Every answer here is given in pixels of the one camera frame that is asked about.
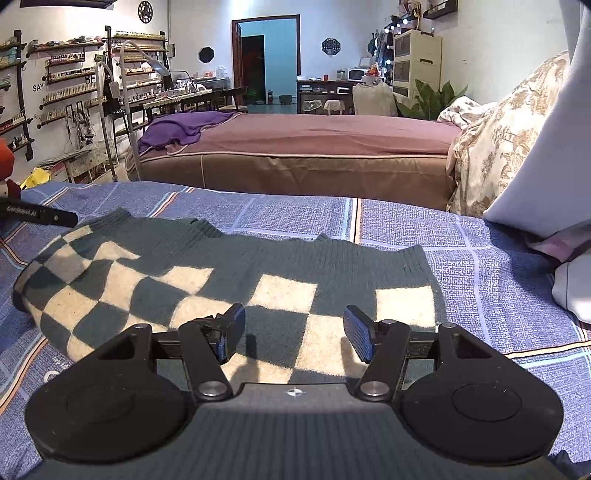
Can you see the white microwave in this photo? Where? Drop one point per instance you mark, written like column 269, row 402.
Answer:
column 356, row 74

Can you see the cream drawer cabinet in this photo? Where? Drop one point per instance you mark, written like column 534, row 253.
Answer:
column 415, row 60

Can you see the dark wooden sideboard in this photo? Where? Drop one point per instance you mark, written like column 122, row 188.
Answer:
column 323, row 94

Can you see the black framed work table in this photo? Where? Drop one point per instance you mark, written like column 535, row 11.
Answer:
column 184, row 99

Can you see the black wall shelf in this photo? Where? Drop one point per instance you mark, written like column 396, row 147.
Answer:
column 441, row 7

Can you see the purple blanket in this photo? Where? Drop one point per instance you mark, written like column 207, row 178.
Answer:
column 184, row 127

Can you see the low table with newspapers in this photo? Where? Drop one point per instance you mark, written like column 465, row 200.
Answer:
column 69, row 159

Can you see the yellow bag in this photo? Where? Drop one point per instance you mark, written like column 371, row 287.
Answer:
column 34, row 177

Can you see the white garment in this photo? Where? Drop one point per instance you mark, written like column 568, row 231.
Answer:
column 575, row 290

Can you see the octagonal lattice wall ornament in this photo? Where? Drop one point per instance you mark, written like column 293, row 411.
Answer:
column 330, row 46

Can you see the white pillow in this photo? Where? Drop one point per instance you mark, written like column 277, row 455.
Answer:
column 549, row 161

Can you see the crumpled white floral blanket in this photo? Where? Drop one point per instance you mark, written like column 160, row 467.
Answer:
column 464, row 113

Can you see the black octagonal wall ornament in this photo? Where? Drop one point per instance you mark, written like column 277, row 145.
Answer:
column 206, row 54

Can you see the green potted plant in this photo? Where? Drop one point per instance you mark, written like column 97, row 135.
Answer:
column 431, row 99

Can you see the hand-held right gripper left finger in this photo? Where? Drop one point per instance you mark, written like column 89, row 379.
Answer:
column 233, row 323

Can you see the checkered knit sweater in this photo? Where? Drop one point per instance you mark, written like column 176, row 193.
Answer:
column 286, row 258

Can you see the black wall clock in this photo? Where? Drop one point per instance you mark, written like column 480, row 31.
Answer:
column 144, row 10

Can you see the wall shelves with small bottles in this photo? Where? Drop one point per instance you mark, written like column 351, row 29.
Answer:
column 69, row 78

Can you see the floral beige pillow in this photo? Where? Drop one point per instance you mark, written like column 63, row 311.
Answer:
column 503, row 138

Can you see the beige covered chair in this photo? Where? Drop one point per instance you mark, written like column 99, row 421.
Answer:
column 374, row 99

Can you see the brown massage bed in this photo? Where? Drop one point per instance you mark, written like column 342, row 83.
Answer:
column 323, row 138

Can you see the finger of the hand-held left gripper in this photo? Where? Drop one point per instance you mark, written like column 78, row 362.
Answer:
column 27, row 211

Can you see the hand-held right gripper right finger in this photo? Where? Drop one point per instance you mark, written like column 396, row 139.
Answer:
column 358, row 330

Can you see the grey pink garment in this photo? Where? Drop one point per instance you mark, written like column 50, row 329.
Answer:
column 563, row 247

